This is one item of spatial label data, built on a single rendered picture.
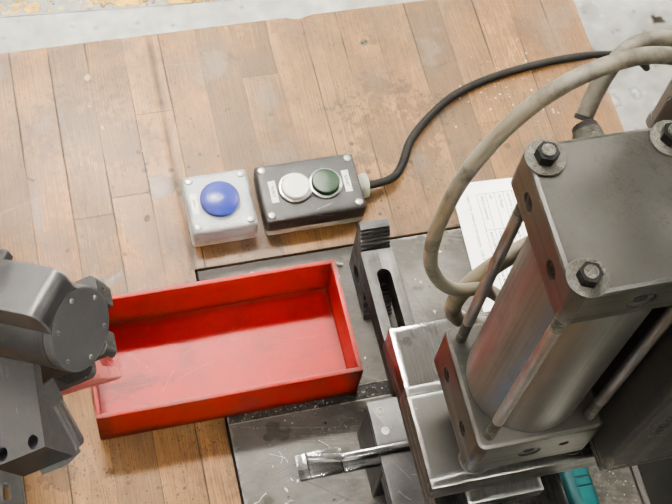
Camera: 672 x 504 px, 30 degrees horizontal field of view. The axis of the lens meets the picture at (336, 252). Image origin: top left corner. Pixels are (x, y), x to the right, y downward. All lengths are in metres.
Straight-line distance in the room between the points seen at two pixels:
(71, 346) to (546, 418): 0.31
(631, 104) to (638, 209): 1.97
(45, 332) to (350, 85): 0.68
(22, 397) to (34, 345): 0.07
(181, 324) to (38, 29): 1.41
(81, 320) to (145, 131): 0.56
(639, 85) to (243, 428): 1.61
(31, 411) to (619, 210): 0.43
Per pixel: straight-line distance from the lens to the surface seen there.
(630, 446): 0.85
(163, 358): 1.24
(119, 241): 1.30
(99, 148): 1.36
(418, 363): 0.99
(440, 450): 0.93
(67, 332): 0.82
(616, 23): 2.73
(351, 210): 1.29
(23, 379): 0.89
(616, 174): 0.66
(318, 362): 1.24
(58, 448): 0.88
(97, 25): 2.58
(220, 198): 1.28
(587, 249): 0.64
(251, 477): 1.20
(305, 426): 1.22
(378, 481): 1.16
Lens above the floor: 2.05
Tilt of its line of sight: 62 degrees down
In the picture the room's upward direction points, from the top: 12 degrees clockwise
